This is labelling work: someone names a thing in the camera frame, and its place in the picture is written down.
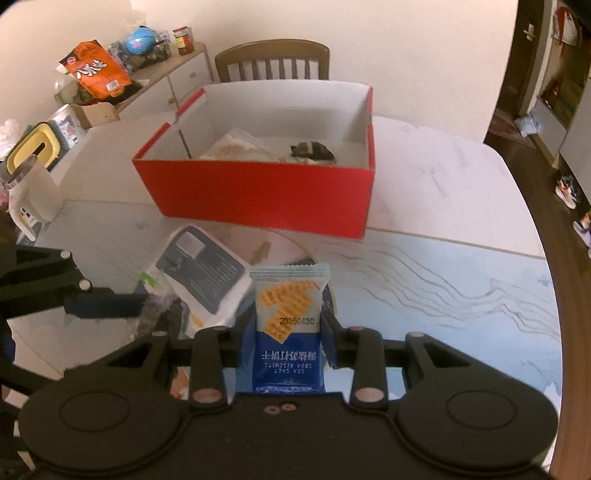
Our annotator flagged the blue soda biscuit packet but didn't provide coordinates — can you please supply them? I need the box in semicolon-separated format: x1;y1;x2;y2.
249;263;331;394

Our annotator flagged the white side cabinet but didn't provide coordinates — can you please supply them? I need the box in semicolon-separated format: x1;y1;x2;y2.
55;42;216;130

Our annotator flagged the white electric kettle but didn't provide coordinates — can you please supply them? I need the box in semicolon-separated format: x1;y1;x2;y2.
1;155;64;242

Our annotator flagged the red cardboard box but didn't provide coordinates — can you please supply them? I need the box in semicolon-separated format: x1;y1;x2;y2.
132;80;376;239

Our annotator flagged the yellow lidded container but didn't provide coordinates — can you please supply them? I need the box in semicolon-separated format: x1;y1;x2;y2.
6;122;62;174

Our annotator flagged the white pack with dark label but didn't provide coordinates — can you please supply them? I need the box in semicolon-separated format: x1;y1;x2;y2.
140;224;252;338

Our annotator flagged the wooden chair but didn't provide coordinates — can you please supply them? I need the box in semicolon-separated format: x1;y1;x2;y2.
214;39;331;83

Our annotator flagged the orange snack bag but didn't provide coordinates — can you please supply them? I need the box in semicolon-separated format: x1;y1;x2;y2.
60;40;141;103

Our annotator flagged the red sauce jar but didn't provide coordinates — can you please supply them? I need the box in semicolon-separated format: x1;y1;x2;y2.
172;26;194;56

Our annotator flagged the bag of cotton swabs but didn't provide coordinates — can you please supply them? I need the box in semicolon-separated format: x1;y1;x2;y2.
198;128;279;162

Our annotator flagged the blue patterned table mat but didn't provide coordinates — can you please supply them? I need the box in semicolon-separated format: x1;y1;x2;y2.
8;202;567;416

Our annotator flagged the blue globe ball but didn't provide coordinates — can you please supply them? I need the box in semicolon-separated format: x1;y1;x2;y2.
125;26;156;55

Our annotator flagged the dark seaweed snack packet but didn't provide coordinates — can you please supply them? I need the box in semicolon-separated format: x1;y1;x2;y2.
290;141;335;163

